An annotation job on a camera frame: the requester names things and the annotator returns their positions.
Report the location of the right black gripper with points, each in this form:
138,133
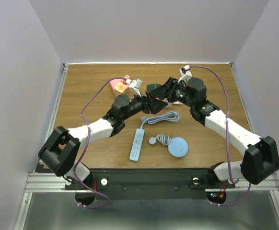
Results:
167,91

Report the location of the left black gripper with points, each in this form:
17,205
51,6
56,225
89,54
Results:
150,104

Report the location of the dark green charger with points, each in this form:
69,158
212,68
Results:
151,87

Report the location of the blue power strip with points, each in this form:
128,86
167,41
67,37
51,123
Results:
139,134

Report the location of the pink triangular socket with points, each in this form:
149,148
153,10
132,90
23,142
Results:
115,81

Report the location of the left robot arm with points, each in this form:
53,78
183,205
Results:
61,148

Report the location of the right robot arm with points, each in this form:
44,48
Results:
260,155

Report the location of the blue round socket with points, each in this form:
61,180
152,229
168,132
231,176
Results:
177,147

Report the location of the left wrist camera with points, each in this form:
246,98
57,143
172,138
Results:
135,85

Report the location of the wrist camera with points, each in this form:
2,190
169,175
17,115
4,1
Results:
185,74
135,85

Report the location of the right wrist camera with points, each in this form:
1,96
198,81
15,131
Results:
185,74

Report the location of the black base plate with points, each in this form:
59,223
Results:
159,183

